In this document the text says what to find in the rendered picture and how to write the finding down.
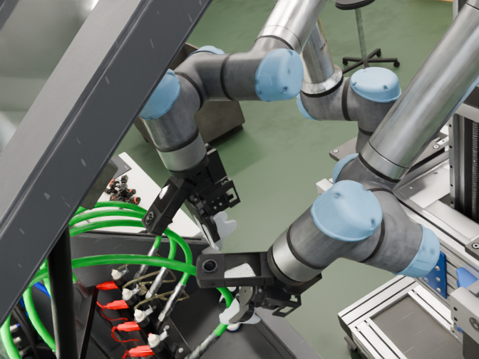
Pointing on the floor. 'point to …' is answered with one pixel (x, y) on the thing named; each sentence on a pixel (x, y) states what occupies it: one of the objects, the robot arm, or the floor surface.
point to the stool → (361, 37)
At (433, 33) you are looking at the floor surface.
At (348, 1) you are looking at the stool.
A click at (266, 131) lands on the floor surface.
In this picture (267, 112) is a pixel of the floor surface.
